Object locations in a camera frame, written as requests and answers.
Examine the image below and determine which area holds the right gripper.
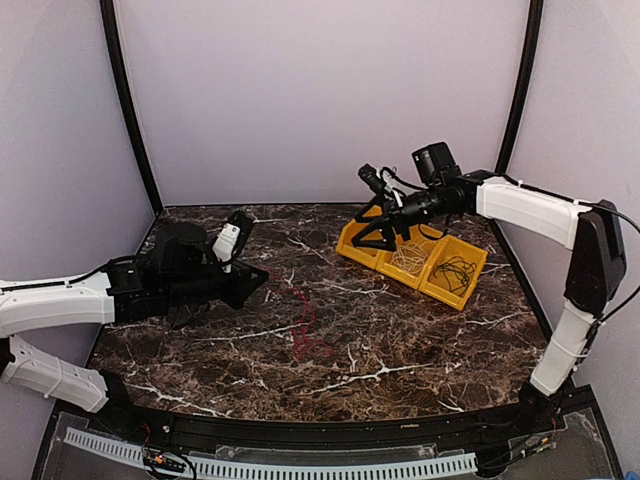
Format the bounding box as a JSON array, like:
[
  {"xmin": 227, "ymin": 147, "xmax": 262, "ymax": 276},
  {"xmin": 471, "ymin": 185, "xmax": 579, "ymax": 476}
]
[{"xmin": 352, "ymin": 184, "xmax": 455, "ymax": 252}]

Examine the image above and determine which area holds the white cable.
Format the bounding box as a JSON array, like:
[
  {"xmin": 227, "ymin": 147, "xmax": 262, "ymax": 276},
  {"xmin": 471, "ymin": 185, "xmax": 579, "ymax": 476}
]
[{"xmin": 389, "ymin": 239, "xmax": 434, "ymax": 274}]

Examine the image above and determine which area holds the black cable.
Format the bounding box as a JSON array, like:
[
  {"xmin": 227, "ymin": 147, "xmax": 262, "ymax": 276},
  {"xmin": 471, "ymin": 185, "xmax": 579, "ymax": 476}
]
[{"xmin": 429, "ymin": 255, "xmax": 479, "ymax": 296}]

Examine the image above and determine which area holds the red cable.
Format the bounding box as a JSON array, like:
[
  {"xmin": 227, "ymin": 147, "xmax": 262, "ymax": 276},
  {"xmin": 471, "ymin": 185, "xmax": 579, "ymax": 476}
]
[{"xmin": 267, "ymin": 272, "xmax": 336, "ymax": 361}]

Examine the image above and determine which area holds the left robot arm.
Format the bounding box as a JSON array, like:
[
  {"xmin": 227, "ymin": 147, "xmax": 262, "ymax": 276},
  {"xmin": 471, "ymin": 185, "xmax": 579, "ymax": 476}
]
[{"xmin": 1, "ymin": 217, "xmax": 269, "ymax": 436}]

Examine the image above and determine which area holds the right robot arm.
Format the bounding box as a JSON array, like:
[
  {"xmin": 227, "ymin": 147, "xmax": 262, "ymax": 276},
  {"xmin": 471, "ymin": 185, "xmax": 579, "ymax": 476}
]
[{"xmin": 352, "ymin": 142, "xmax": 627, "ymax": 434}]

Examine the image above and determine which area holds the yellow bin left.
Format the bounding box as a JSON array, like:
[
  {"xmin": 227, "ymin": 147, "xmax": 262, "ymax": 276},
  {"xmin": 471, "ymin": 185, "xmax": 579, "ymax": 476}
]
[{"xmin": 336, "ymin": 205, "xmax": 390, "ymax": 270}]

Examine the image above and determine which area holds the yellow bin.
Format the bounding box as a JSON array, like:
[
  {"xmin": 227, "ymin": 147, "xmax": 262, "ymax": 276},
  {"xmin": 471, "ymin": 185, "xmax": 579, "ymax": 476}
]
[
  {"xmin": 336, "ymin": 205, "xmax": 390, "ymax": 270},
  {"xmin": 377, "ymin": 224, "xmax": 445, "ymax": 289},
  {"xmin": 418, "ymin": 235, "xmax": 488, "ymax": 311}
]

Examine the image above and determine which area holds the yellow bin middle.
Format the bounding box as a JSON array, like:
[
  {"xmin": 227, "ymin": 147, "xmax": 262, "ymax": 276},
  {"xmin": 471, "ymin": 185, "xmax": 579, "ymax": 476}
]
[{"xmin": 377, "ymin": 224, "xmax": 445, "ymax": 289}]

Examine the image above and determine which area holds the yellow bin right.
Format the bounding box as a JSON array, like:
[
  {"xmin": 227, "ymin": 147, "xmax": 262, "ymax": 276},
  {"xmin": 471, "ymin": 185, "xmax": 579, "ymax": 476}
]
[{"xmin": 418, "ymin": 235, "xmax": 488, "ymax": 311}]

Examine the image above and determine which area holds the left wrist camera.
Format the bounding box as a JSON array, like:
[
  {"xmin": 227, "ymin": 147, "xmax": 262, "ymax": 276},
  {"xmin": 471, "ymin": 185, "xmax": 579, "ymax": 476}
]
[{"xmin": 211, "ymin": 210, "xmax": 253, "ymax": 273}]

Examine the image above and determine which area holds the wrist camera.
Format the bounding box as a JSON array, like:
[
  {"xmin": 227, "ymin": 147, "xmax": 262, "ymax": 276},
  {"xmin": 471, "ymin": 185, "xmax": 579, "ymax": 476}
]
[
  {"xmin": 358, "ymin": 164, "xmax": 407, "ymax": 206},
  {"xmin": 211, "ymin": 210, "xmax": 253, "ymax": 273}
]

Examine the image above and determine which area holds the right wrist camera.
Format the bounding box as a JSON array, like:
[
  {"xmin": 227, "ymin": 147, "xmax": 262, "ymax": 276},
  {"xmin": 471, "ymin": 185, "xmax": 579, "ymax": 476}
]
[{"xmin": 358, "ymin": 164, "xmax": 407, "ymax": 206}]

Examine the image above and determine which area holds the black front rail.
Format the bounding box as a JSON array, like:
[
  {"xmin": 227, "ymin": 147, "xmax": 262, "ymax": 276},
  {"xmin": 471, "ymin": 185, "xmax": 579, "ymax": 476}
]
[{"xmin": 61, "ymin": 386, "xmax": 595, "ymax": 452}]

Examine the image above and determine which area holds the white slotted cable duct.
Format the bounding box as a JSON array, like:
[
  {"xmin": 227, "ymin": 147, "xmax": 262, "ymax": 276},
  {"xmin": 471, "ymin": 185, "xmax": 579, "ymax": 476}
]
[{"xmin": 64, "ymin": 428, "xmax": 477, "ymax": 480}]

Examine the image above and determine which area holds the right black frame post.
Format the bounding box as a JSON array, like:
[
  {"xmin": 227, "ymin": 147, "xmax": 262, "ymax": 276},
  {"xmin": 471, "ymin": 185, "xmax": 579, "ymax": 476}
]
[{"xmin": 494, "ymin": 0, "xmax": 544, "ymax": 173}]

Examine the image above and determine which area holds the black frame post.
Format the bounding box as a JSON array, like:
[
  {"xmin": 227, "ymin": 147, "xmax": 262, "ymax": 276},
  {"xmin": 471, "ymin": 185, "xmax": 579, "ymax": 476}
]
[
  {"xmin": 494, "ymin": 0, "xmax": 544, "ymax": 173},
  {"xmin": 99, "ymin": 0, "xmax": 164, "ymax": 216}
]

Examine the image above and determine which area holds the left black frame post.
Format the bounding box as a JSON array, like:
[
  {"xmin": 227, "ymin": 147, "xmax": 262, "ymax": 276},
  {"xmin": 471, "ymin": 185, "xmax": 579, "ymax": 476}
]
[{"xmin": 99, "ymin": 0, "xmax": 164, "ymax": 216}]

